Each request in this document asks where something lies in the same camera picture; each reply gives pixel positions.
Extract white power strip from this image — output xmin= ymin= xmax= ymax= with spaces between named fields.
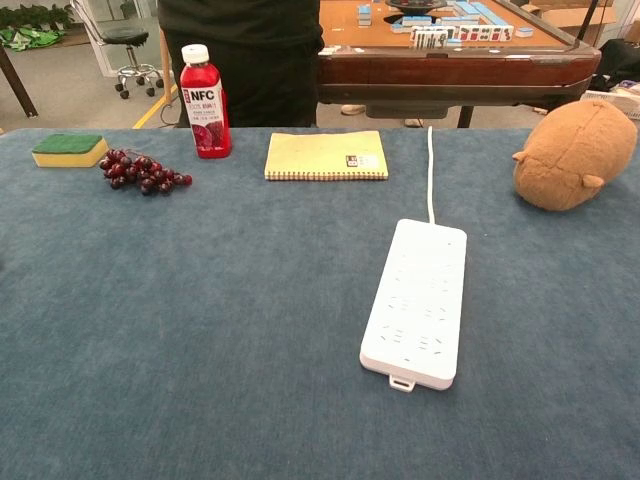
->
xmin=358 ymin=217 xmax=469 ymax=395

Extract yellow spiral notebook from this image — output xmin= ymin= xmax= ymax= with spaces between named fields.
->
xmin=263 ymin=130 xmax=390 ymax=182

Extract blue tablecloth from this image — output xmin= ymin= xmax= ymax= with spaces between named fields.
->
xmin=0 ymin=127 xmax=640 ymax=480

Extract red NFC juice bottle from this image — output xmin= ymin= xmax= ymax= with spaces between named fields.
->
xmin=179 ymin=43 xmax=233 ymax=160

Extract dark red grape bunch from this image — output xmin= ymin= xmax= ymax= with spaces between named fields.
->
xmin=98 ymin=147 xmax=194 ymax=197

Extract person in black clothes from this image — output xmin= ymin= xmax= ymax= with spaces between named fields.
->
xmin=157 ymin=0 xmax=325 ymax=129

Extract dark wooden mahjong table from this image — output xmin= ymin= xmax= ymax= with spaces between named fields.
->
xmin=315 ymin=0 xmax=603 ymax=129

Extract light wooden pole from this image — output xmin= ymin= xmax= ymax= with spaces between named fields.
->
xmin=158 ymin=27 xmax=174 ymax=107

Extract row of standing mahjong tiles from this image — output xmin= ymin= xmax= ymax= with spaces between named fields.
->
xmin=410 ymin=24 xmax=515 ymax=50

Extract brown plush toy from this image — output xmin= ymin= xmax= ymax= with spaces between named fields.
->
xmin=511 ymin=98 xmax=639 ymax=212

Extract yellow sponge with green pad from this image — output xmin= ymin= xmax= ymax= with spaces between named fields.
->
xmin=31 ymin=133 xmax=110 ymax=169

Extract black stool chair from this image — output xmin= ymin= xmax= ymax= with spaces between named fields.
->
xmin=69 ymin=0 xmax=166 ymax=100

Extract white plastic basket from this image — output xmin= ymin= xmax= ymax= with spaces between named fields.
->
xmin=579 ymin=88 xmax=640 ymax=122

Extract cardboard box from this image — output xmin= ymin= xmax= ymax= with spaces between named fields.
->
xmin=529 ymin=0 xmax=619 ymax=27

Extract dark table leg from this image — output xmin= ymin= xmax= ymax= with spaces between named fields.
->
xmin=0 ymin=43 xmax=40 ymax=120

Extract black bag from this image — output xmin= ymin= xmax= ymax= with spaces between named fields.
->
xmin=593 ymin=38 xmax=640 ymax=94

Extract green plants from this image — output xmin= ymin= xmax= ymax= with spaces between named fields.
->
xmin=0 ymin=3 xmax=76 ymax=53

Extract white cable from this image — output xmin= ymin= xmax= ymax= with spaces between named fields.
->
xmin=426 ymin=125 xmax=438 ymax=226

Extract long blue mahjong tile wall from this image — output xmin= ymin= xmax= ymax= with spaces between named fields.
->
xmin=391 ymin=0 xmax=504 ymax=34

